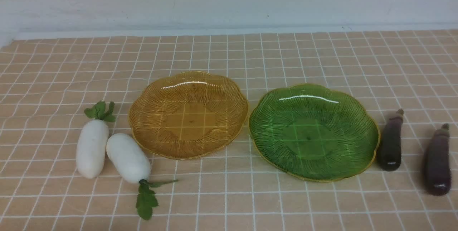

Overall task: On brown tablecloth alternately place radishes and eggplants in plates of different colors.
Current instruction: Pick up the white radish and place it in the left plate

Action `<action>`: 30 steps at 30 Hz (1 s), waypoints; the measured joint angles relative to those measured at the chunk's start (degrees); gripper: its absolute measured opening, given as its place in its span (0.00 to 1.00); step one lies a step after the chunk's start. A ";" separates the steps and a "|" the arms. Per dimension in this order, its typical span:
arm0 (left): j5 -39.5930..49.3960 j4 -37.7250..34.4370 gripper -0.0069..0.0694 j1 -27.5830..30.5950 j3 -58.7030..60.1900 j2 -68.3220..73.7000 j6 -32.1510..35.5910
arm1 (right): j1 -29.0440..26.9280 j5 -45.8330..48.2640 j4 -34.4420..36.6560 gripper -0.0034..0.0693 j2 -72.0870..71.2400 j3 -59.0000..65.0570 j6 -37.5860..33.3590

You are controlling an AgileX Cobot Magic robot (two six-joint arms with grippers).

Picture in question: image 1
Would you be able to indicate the white radish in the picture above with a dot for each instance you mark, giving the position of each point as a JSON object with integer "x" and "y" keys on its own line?
{"x": 134, "y": 167}
{"x": 90, "y": 152}

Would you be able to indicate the purple eggplant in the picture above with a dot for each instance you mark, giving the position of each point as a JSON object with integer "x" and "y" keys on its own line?
{"x": 436, "y": 168}
{"x": 389, "y": 154}

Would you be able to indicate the amber glass plate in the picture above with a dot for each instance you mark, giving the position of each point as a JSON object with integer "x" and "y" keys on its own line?
{"x": 189, "y": 115}

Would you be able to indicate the green glass plate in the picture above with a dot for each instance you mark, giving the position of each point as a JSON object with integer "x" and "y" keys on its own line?
{"x": 314, "y": 133}

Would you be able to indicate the checkered beige tablecloth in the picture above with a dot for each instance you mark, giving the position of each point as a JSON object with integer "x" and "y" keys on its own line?
{"x": 46, "y": 85}

